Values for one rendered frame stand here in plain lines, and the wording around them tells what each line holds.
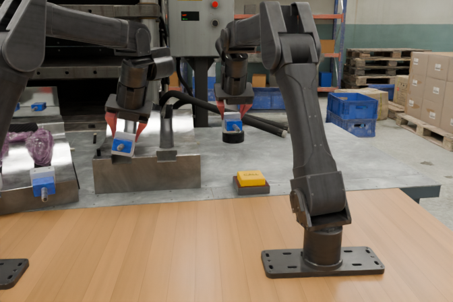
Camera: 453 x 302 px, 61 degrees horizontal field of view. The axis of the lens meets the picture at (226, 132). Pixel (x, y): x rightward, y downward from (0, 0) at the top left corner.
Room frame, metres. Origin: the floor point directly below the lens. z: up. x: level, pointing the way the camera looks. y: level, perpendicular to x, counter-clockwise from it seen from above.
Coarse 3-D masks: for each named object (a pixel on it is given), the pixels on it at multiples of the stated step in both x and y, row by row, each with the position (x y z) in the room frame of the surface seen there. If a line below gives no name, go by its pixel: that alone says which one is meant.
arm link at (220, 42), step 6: (222, 30) 0.93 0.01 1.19; (228, 30) 0.93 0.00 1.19; (222, 36) 0.93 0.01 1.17; (228, 36) 0.92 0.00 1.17; (216, 42) 1.05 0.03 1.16; (222, 42) 0.93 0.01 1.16; (228, 42) 0.93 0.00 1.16; (216, 48) 1.04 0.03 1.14; (222, 48) 0.96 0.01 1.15; (228, 48) 0.94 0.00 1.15; (234, 48) 0.96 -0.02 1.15; (240, 48) 0.96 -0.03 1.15; (246, 48) 0.97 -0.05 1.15; (252, 48) 0.97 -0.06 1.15; (222, 54) 1.01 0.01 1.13; (222, 60) 1.02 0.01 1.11
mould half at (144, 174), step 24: (120, 120) 1.15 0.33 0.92; (192, 120) 1.17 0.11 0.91; (144, 144) 1.00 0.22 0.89; (192, 144) 1.00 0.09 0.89; (96, 168) 0.87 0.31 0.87; (120, 168) 0.88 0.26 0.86; (144, 168) 0.88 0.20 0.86; (168, 168) 0.89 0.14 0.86; (192, 168) 0.90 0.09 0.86; (96, 192) 0.87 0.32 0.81; (120, 192) 0.88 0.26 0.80
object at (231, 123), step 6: (228, 114) 1.05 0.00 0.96; (234, 114) 1.05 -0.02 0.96; (240, 114) 1.05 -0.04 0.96; (222, 120) 1.06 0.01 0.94; (228, 120) 1.02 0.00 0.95; (234, 120) 1.02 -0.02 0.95; (240, 120) 1.02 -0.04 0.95; (222, 126) 1.06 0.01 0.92; (228, 126) 1.01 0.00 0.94; (234, 126) 0.99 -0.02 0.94; (240, 126) 1.01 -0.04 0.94; (228, 132) 1.05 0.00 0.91; (234, 132) 1.05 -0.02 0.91
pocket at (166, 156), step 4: (156, 152) 0.93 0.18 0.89; (160, 152) 0.94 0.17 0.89; (164, 152) 0.94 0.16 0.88; (168, 152) 0.94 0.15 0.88; (172, 152) 0.94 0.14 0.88; (176, 152) 0.94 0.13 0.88; (160, 156) 0.94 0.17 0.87; (164, 156) 0.94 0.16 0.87; (168, 156) 0.94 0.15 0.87; (172, 156) 0.94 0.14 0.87; (176, 156) 0.94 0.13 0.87; (160, 160) 0.94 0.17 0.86; (164, 160) 0.94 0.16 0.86; (168, 160) 0.94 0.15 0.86; (172, 160) 0.90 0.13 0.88; (176, 160) 0.90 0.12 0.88
